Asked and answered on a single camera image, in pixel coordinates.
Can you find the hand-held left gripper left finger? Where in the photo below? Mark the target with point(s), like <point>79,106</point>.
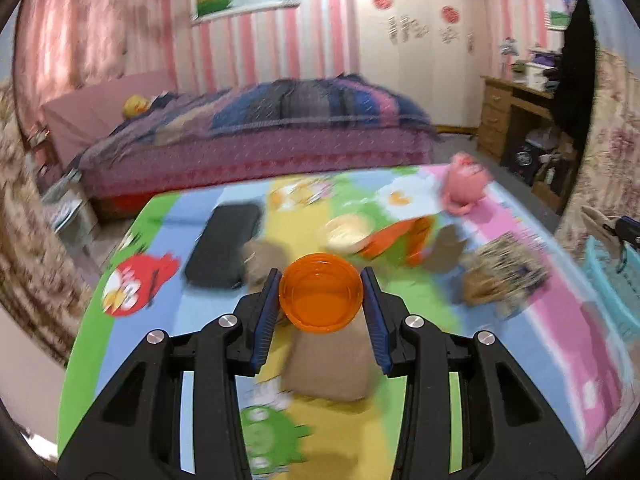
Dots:
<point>265,320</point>

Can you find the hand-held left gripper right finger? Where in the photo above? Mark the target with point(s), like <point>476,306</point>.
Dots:
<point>375,320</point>

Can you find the orange plastic cup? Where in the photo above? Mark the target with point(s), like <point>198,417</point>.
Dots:
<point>321,295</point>

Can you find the cream plastic lid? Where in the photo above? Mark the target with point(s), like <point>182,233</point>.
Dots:
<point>345,233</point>

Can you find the brown crumpled paper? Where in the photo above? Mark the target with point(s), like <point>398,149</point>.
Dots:
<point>450,250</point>
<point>262,262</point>

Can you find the brown phone case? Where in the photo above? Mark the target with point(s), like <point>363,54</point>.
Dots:
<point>325,367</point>

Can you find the orange snack bag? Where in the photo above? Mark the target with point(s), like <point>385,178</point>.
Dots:
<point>395,240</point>

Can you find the black zip case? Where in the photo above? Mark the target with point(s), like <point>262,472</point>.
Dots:
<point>222,247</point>

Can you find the cartoon printed tablecloth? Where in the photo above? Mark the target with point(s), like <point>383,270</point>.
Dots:
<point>500,360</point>

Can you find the patterned snack wrapper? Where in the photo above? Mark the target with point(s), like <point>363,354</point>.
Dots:
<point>505,270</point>

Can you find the pink mug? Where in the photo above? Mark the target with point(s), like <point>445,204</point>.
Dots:
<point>462,185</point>

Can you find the purple bed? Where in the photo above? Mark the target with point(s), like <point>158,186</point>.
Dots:
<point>250,155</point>

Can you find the plaid patchwork blanket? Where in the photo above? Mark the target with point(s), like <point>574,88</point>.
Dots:
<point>280,110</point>

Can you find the white bedside table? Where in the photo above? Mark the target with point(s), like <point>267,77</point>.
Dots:
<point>72,215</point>

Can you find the wooden desk with drawers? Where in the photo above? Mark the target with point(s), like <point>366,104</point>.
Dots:
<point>497,115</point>

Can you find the teal plastic basket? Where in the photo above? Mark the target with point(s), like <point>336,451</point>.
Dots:
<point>612,290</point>

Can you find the yellow plush toy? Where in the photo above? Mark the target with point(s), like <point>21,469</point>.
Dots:
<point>135,106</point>

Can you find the cream wardrobe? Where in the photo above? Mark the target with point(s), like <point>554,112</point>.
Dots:
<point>425,70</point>

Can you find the desk lamp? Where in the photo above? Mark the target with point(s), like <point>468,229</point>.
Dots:
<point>510,52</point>

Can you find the black hanging cloth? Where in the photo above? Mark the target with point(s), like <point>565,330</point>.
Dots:
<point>575,75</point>

